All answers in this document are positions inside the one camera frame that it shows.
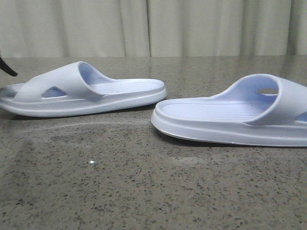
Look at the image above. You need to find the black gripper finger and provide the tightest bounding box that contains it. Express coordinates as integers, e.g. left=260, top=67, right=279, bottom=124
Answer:
left=0, top=57, right=18, bottom=77

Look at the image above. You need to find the light blue slipper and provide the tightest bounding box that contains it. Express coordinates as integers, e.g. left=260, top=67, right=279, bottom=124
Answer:
left=0, top=61, right=167, bottom=117
left=151, top=74, right=307, bottom=147

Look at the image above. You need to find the beige curtain backdrop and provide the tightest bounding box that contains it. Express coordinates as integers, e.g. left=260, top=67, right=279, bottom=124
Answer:
left=0, top=0, right=307, bottom=58

